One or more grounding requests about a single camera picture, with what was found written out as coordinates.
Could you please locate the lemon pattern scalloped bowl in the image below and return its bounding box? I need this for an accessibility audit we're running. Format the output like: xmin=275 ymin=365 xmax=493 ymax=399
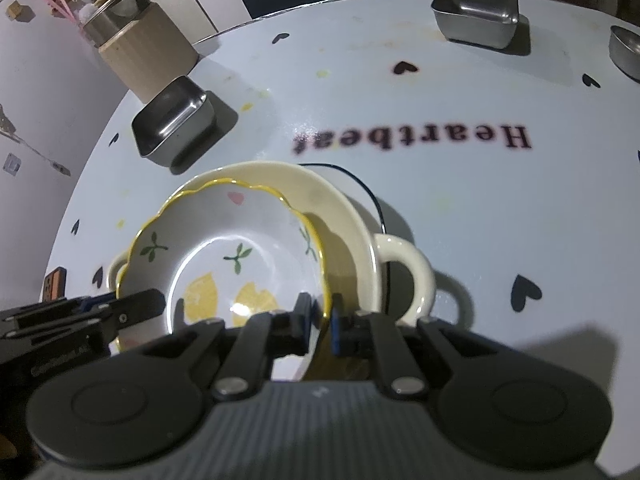
xmin=108 ymin=178 xmax=331 ymax=351

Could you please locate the cream two-handled ceramic bowl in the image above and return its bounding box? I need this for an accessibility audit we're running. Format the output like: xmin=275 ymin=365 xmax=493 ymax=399
xmin=108 ymin=162 xmax=436 ymax=351

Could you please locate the orange phone on table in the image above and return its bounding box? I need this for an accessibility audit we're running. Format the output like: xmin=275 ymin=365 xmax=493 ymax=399
xmin=42 ymin=266 xmax=67 ymax=301

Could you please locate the steel square tray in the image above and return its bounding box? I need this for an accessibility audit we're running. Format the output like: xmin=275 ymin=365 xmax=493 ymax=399
xmin=432 ymin=0 xmax=520 ymax=50
xmin=131 ymin=76 xmax=217 ymax=167

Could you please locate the white kitchen cabinet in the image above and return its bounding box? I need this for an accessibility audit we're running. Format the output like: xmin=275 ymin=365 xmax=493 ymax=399
xmin=151 ymin=0 xmax=217 ymax=44

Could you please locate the small round steel bowl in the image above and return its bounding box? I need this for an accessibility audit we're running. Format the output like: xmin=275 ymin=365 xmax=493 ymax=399
xmin=608 ymin=25 xmax=640 ymax=81

